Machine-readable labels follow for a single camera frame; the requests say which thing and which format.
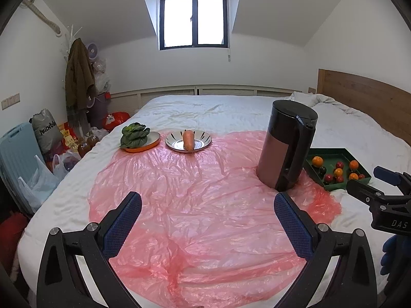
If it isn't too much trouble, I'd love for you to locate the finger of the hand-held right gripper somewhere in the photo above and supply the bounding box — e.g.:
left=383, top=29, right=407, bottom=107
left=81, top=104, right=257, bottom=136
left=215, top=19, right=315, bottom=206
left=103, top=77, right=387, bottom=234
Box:
left=373, top=166, right=411, bottom=196
left=346, top=180, right=386, bottom=210

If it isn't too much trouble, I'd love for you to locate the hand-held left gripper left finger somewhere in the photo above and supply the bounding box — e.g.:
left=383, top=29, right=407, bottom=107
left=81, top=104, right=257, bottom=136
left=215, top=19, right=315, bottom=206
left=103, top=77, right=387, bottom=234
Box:
left=36, top=191, right=143, bottom=308

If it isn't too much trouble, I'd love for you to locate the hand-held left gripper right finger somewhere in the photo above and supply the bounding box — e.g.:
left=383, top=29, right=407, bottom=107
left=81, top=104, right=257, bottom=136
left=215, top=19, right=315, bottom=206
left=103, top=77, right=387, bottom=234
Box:
left=274, top=192, right=378, bottom=308

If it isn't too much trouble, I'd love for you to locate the green cardboard tray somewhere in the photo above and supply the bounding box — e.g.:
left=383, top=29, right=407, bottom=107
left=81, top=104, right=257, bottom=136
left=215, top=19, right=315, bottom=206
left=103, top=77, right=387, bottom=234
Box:
left=303, top=148, right=372, bottom=192

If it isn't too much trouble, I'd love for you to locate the person's right hand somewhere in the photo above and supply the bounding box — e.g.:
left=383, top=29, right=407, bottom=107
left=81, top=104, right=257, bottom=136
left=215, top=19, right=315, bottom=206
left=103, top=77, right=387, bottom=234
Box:
left=380, top=235, right=411, bottom=276

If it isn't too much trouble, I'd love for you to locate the pink plastic sheet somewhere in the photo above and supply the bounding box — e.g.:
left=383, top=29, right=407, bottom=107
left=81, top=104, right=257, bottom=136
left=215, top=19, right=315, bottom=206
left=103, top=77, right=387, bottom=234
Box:
left=87, top=130, right=341, bottom=299

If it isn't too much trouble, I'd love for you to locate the black and copper electric kettle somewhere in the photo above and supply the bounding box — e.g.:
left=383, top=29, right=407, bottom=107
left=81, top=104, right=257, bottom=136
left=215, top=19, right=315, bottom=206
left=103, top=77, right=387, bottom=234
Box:
left=257, top=99, right=318, bottom=192

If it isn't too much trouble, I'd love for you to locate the white plastic bag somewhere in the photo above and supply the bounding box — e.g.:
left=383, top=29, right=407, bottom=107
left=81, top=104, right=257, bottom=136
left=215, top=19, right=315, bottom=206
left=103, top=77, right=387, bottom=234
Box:
left=52, top=152, right=81, bottom=178
left=17, top=155, right=61, bottom=212

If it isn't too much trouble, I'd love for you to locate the wooden headboard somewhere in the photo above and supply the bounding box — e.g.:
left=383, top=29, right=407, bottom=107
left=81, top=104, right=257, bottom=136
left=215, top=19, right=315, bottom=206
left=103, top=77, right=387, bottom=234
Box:
left=317, top=68, right=411, bottom=142

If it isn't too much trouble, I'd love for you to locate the orange oval plate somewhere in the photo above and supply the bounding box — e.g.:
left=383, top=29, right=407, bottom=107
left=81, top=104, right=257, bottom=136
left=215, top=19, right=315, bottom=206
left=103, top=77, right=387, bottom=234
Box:
left=124, top=131, right=161, bottom=153

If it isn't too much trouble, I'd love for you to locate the green bok choy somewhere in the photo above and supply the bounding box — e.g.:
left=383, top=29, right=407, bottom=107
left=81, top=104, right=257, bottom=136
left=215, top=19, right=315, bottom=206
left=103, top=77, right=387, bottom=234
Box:
left=120, top=122, right=151, bottom=148

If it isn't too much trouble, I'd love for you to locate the black striped white plate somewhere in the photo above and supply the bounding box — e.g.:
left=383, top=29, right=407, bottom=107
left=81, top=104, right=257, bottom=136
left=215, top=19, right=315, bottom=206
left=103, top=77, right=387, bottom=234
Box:
left=165, top=130, right=212, bottom=152

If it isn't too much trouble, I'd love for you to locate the red and yellow box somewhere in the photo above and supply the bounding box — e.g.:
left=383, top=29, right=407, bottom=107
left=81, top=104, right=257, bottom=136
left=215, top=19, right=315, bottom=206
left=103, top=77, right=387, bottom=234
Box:
left=58, top=122, right=81, bottom=153

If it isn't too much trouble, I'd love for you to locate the red bag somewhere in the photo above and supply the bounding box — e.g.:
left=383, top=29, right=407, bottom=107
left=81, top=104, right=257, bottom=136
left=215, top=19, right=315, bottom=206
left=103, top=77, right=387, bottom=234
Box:
left=103, top=112, right=130, bottom=132

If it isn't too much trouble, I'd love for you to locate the carrot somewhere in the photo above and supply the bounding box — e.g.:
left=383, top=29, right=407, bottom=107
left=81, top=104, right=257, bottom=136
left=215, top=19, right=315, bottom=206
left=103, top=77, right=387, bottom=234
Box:
left=183, top=129, right=195, bottom=151

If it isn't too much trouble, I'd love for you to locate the crumpled white blanket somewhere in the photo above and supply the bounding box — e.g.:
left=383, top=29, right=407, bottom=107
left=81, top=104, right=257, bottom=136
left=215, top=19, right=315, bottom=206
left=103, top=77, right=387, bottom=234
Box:
left=284, top=91, right=370, bottom=116

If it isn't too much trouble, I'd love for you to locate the red fabric bundle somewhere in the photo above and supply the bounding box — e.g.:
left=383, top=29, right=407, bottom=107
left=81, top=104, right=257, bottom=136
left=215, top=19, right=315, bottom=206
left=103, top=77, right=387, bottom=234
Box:
left=0, top=213, right=29, bottom=275

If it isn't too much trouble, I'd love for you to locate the purple bin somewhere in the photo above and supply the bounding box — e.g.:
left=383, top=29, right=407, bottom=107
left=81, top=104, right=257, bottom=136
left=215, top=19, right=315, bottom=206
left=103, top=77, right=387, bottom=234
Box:
left=86, top=92, right=108, bottom=126

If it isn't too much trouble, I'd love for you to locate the light blue suitcase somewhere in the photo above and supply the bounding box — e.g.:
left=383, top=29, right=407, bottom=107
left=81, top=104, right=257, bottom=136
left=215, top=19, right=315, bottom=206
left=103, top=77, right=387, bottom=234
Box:
left=0, top=122, right=49, bottom=214

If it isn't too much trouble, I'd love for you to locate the white bed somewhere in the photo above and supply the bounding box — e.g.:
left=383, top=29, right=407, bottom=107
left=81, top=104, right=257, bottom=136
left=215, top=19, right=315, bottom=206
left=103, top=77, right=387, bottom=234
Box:
left=17, top=94, right=411, bottom=299

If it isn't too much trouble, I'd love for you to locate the white radiator cover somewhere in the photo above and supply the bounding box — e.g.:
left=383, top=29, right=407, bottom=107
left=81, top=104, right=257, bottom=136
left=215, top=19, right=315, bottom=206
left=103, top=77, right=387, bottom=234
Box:
left=107, top=85, right=302, bottom=119

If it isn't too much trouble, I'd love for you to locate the pile of clear plastic bags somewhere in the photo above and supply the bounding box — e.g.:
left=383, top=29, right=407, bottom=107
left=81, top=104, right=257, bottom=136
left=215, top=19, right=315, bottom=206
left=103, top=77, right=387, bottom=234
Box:
left=93, top=58, right=111, bottom=93

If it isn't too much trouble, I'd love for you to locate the olive brown coat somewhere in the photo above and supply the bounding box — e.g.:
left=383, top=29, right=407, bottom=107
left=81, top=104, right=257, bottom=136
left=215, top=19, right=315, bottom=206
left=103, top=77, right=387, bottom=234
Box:
left=65, top=38, right=96, bottom=113

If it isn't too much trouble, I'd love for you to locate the white coat rack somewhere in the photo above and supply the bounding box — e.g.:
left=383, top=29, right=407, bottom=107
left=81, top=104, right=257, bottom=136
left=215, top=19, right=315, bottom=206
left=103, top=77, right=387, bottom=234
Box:
left=61, top=24, right=82, bottom=61

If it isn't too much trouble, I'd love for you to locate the dark framed window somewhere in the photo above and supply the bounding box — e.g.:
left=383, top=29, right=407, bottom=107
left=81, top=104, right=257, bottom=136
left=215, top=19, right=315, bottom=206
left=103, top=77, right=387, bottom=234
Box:
left=158, top=0, right=229, bottom=51

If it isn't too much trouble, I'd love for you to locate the grey drawstring bag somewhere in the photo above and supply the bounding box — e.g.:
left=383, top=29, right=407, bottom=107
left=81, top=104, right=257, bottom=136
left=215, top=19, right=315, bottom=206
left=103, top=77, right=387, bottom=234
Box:
left=31, top=108, right=63, bottom=155

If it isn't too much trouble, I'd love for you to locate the wall switch panel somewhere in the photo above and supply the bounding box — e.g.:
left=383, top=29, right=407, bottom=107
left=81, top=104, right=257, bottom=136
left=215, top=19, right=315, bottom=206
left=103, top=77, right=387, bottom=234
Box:
left=2, top=93, right=20, bottom=110

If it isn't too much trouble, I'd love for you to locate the wrapped wall pipe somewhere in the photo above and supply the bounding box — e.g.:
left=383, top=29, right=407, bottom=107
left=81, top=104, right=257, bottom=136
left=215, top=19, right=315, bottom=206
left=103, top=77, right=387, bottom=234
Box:
left=20, top=0, right=63, bottom=36

